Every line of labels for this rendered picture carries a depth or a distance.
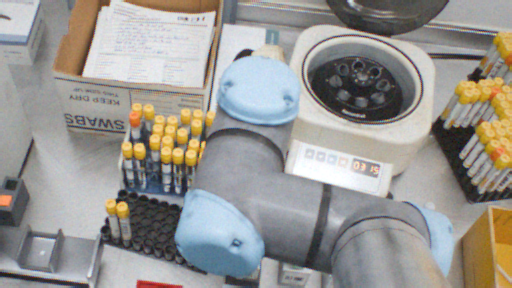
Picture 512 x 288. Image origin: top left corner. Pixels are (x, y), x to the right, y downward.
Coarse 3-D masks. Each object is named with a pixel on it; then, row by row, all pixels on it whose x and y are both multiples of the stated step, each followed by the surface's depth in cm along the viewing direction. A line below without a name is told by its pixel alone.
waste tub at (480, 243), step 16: (496, 208) 81; (480, 224) 83; (496, 224) 84; (464, 240) 87; (480, 240) 82; (496, 240) 87; (464, 256) 86; (480, 256) 81; (496, 256) 76; (464, 272) 85; (480, 272) 80; (496, 272) 75
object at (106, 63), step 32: (96, 0) 104; (128, 0) 107; (160, 0) 106; (192, 0) 105; (96, 32) 103; (128, 32) 103; (160, 32) 103; (192, 32) 104; (64, 64) 91; (96, 64) 98; (128, 64) 98; (160, 64) 99; (192, 64) 99; (64, 96) 90; (96, 96) 89; (128, 96) 88; (160, 96) 87; (192, 96) 86; (96, 128) 96
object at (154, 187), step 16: (128, 128) 89; (144, 128) 90; (144, 144) 92; (176, 144) 88; (160, 160) 87; (160, 176) 88; (176, 176) 85; (192, 176) 85; (144, 192) 90; (160, 192) 90
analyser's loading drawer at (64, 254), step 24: (0, 240) 81; (24, 240) 78; (48, 240) 81; (72, 240) 82; (96, 240) 79; (0, 264) 79; (24, 264) 79; (48, 264) 76; (72, 264) 79; (96, 264) 79
